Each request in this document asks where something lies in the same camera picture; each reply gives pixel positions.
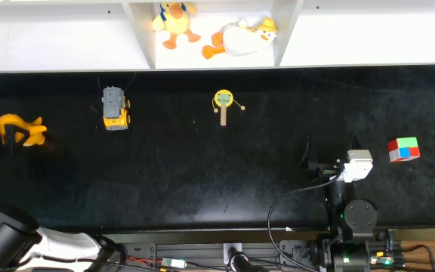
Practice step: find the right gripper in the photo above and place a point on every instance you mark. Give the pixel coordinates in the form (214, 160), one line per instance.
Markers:
(321, 170)

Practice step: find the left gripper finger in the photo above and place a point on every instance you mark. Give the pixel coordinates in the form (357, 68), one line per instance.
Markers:
(10, 140)

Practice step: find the yellow rubber duck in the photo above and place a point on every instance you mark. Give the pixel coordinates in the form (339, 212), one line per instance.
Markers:
(34, 132)

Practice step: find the many-coloured puzzle cube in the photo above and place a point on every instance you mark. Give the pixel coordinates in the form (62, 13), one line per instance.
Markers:
(404, 149)

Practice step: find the grey and yellow toy truck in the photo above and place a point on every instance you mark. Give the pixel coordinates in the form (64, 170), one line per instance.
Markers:
(113, 107)

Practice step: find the yellow rattle drum toy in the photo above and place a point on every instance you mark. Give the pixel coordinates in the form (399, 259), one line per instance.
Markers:
(223, 100)

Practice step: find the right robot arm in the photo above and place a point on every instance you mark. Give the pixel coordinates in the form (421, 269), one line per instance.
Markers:
(353, 226)

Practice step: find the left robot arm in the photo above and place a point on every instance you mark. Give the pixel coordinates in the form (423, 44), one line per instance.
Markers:
(62, 243)

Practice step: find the white shelf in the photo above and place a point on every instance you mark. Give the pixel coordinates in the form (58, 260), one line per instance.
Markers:
(51, 41)

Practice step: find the white plush duck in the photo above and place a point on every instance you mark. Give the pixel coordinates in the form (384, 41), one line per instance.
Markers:
(242, 39)

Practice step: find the yellow plush duck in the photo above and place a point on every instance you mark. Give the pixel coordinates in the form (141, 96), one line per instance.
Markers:
(176, 22)

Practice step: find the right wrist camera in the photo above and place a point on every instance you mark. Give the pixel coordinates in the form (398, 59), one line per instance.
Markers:
(358, 164)

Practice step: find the mounting rail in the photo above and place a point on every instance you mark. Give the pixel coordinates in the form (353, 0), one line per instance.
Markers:
(202, 253)

